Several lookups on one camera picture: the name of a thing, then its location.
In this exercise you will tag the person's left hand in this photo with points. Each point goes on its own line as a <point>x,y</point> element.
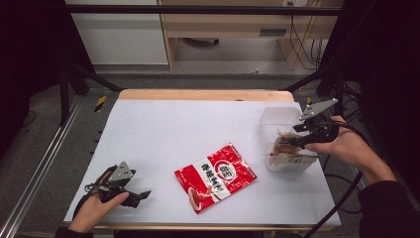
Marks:
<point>90,211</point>

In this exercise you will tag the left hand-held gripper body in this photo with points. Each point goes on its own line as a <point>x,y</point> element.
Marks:
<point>120,173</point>

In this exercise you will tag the yellow black hazard tape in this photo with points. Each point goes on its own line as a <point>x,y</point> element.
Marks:
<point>100,103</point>

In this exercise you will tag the black frame crossbar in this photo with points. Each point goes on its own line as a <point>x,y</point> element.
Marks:
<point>198,10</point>

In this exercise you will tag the black curtain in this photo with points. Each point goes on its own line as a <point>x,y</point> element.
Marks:
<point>29,66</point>
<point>386,66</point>

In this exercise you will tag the beige food packet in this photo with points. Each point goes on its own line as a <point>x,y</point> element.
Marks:
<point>287,148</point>

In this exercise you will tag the translucent plastic container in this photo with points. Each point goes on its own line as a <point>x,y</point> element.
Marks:
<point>280,115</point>

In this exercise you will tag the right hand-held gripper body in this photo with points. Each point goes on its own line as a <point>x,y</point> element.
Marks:
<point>322,132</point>

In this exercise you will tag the wooden desk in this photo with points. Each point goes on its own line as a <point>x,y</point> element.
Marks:
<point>231,23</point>

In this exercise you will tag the metal floor rail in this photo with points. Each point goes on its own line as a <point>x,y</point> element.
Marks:
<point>43,155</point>

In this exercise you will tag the black metal stand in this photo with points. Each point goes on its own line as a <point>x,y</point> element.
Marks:
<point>338,89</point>
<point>64,99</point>

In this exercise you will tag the red seasoning packet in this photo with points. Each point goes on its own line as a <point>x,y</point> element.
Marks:
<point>231,165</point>

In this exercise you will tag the white cabinet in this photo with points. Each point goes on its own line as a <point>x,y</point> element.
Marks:
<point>119,36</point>

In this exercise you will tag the person's right hand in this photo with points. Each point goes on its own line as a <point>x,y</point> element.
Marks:
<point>346,148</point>

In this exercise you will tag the wooden table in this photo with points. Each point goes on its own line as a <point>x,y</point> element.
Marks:
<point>204,95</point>

